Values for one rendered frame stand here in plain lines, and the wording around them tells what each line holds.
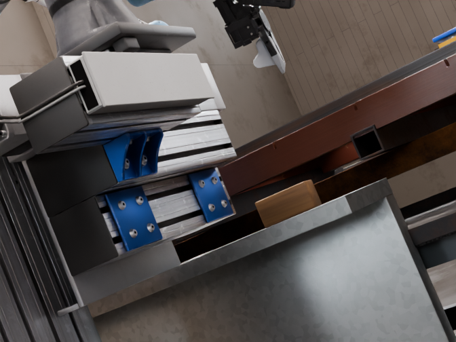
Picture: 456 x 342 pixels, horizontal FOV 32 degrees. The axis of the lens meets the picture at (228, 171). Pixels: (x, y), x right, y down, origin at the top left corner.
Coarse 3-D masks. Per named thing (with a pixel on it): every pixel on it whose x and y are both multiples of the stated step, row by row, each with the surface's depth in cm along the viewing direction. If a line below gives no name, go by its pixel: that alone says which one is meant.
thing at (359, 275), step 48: (288, 240) 151; (336, 240) 146; (384, 240) 141; (192, 288) 163; (240, 288) 157; (288, 288) 152; (336, 288) 147; (384, 288) 143; (432, 288) 141; (144, 336) 171; (192, 336) 165; (240, 336) 159; (288, 336) 154; (336, 336) 149; (384, 336) 144; (432, 336) 139
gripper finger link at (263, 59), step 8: (272, 40) 175; (264, 48) 175; (256, 56) 175; (264, 56) 175; (272, 56) 174; (280, 56) 176; (256, 64) 176; (264, 64) 176; (272, 64) 176; (280, 64) 175
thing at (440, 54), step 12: (444, 48) 140; (420, 60) 142; (432, 60) 141; (396, 72) 145; (408, 72) 144; (372, 84) 147; (384, 84) 146; (348, 96) 150; (360, 96) 149; (324, 108) 153; (336, 108) 151; (300, 120) 155; (312, 120) 154; (276, 132) 158; (288, 132) 157; (252, 144) 161; (264, 144) 160; (240, 156) 163
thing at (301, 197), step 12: (288, 192) 141; (300, 192) 141; (312, 192) 143; (264, 204) 143; (276, 204) 142; (288, 204) 142; (300, 204) 141; (312, 204) 140; (264, 216) 143; (276, 216) 142; (288, 216) 142
